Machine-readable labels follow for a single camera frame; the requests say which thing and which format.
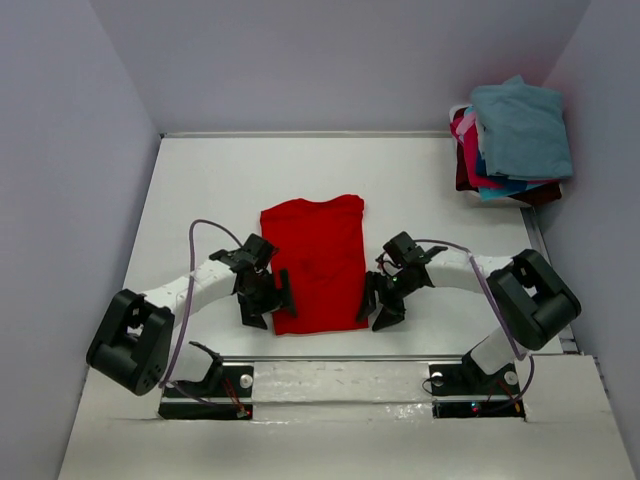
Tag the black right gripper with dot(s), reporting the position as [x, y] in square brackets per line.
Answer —
[369, 300]

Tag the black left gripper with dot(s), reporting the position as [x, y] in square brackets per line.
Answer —
[251, 314]

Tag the red t shirt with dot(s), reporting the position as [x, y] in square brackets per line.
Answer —
[321, 246]

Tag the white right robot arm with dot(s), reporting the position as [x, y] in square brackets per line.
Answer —
[529, 299]

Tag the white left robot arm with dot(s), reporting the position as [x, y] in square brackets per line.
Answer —
[140, 335]

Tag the bright blue t shirt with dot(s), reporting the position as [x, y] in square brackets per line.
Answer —
[495, 187]

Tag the pink t shirt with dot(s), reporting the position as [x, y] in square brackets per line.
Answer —
[467, 154]

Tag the dark maroon t shirt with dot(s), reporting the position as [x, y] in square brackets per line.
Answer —
[540, 195]

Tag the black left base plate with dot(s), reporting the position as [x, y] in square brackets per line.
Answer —
[228, 399]

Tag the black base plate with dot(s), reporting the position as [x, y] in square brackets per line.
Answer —
[454, 397]
[228, 399]

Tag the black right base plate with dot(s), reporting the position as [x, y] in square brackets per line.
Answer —
[454, 397]

